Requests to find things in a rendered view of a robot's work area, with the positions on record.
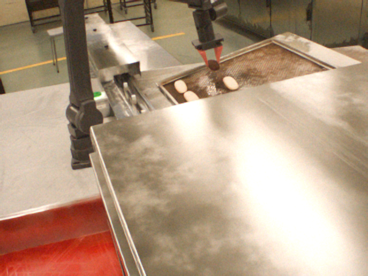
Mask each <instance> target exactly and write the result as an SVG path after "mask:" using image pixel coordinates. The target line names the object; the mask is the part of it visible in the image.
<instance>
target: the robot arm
mask: <svg viewBox="0 0 368 276"><path fill-rule="evenodd" d="M58 1H59V2H58V4H59V6H60V10H61V17H62V23H63V24H62V26H63V33H64V36H63V37H64V43H65V52H66V58H67V69H68V76H69V80H70V81H69V84H70V95H69V100H70V104H69V105H68V106H67V109H66V119H67V120H68V121H69V124H67V127H68V131H69V134H70V140H71V146H70V151H71V155H72V158H71V168H72V169H73V170H77V169H82V168H89V167H92V164H91V162H90V157H89V154H92V153H94V149H93V145H92V142H91V137H90V127H92V126H95V125H99V124H103V123H104V117H103V115H102V113H101V111H100V110H99V109H97V105H96V102H95V98H94V93H93V90H92V86H91V80H90V79H91V75H90V67H89V54H88V49H87V36H86V28H85V27H86V24H85V15H84V13H85V9H84V2H85V0H58ZM164 1H171V2H177V3H187V4H188V8H192V9H196V10H195V11H193V12H192V14H193V19H194V24H195V27H196V30H197V34H198V39H196V40H192V41H191V43H192V45H193V46H194V47H195V49H196V50H197V51H198V52H199V53H200V55H201V56H202V58H203V59H204V61H205V64H206V66H207V67H208V61H207V57H206V52H205V51H206V50H208V49H212V48H213V49H214V51H215V55H216V59H217V62H218V64H219V62H220V55H221V51H222V49H223V44H222V43H221V41H224V38H223V36H222V35H221V34H219V33H216V34H215V33H214V30H213V25H212V21H215V20H217V19H219V18H220V17H223V16H226V15H227V13H228V7H227V5H226V3H225V1H224V0H164Z"/></svg>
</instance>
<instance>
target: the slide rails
mask: <svg viewBox="0 0 368 276"><path fill-rule="evenodd" d="M120 75H121V78H122V79H123V81H124V82H125V83H127V85H128V89H129V91H130V92H131V93H132V95H135V96H136V101H137V102H138V104H139V105H140V107H141V109H142V110H145V111H146V112H150V109H149V108H148V106H147V105H146V104H145V103H144V101H143V100H142V98H141V96H139V94H138V92H137V91H136V90H135V88H134V86H133V84H131V82H130V81H129V80H128V78H127V77H126V76H125V74H120ZM113 78H114V81H115V83H116V85H117V86H118V88H119V89H120V91H121V92H122V94H123V95H124V98H125V99H126V101H127V103H128V104H129V106H130V108H131V109H132V111H133V113H134V115H137V114H139V111H138V110H137V109H136V107H135V106H134V104H133V102H132V101H131V99H130V97H129V95H128V94H127V92H126V91H125V89H124V88H123V86H122V84H121V82H120V81H119V80H118V77H117V76H116V75H115V76H113Z"/></svg>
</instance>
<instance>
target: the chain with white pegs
mask: <svg viewBox="0 0 368 276"><path fill-rule="evenodd" d="M116 76H117V77H118V80H119V81H120V82H121V84H122V86H123V88H124V89H125V91H126V93H127V94H128V95H129V97H130V99H131V101H132V102H133V104H134V106H135V107H136V109H137V110H138V111H139V113H140V114H142V113H146V111H145V110H141V109H140V107H139V106H138V104H137V101H136V96H135V95H131V94H130V92H129V91H128V85H127V83H124V82H123V81H122V79H121V75H116Z"/></svg>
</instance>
